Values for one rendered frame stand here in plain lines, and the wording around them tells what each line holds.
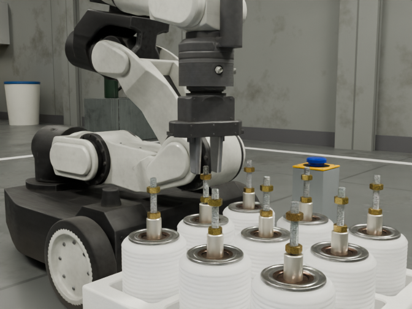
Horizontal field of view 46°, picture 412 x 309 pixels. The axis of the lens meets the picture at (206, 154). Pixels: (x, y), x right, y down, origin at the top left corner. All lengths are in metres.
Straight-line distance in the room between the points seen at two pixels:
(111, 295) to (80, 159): 0.65
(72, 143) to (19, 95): 5.38
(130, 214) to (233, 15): 0.52
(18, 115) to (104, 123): 2.44
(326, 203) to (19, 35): 6.98
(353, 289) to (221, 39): 0.39
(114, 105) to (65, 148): 3.00
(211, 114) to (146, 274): 0.26
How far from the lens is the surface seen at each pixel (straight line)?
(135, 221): 1.06
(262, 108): 4.43
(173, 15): 0.75
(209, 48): 0.73
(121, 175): 1.26
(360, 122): 3.89
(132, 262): 0.70
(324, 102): 4.12
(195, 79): 0.73
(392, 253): 0.75
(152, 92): 1.14
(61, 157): 1.38
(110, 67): 1.21
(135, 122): 4.44
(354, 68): 3.91
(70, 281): 1.10
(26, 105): 6.72
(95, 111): 4.57
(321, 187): 0.96
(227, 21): 0.73
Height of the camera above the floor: 0.47
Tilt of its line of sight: 8 degrees down
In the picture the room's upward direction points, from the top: straight up
